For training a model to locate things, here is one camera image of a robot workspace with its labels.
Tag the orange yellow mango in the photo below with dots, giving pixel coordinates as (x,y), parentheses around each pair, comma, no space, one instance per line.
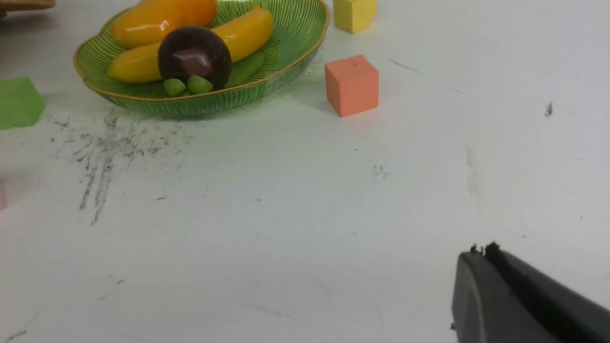
(150,21)

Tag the orange foam cube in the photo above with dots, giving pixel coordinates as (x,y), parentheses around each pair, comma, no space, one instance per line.
(352,85)

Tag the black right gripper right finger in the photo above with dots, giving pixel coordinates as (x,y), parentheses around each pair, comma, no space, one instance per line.
(549,311)

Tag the pink foam cube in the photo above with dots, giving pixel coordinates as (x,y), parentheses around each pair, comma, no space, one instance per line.
(3,199)

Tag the green glass leaf plate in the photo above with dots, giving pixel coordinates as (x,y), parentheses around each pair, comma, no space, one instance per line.
(299,27)

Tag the green foam cube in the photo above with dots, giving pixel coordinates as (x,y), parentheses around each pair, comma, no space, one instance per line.
(21,105)

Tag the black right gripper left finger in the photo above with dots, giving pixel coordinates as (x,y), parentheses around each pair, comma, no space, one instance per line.
(485,310)

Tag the dark purple mangosteen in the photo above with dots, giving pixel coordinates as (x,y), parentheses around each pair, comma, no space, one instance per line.
(193,58)

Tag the yellow foam cube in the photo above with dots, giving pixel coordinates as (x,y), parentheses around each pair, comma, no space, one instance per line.
(354,16)

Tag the yellow banana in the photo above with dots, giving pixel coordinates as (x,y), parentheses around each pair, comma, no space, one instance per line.
(243,35)

